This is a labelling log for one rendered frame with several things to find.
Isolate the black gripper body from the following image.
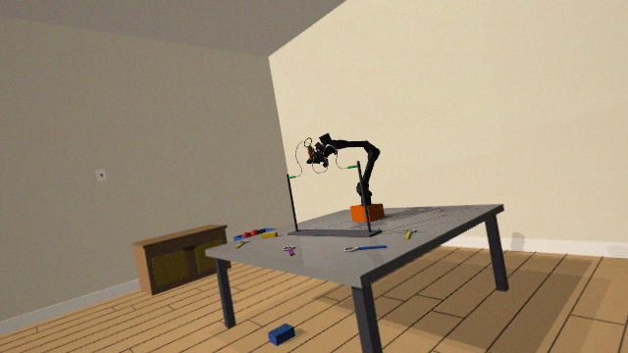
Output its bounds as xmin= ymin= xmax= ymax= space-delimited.
xmin=310 ymin=146 xmax=330 ymax=168

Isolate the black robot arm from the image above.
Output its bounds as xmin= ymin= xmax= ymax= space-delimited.
xmin=315 ymin=133 xmax=380 ymax=206

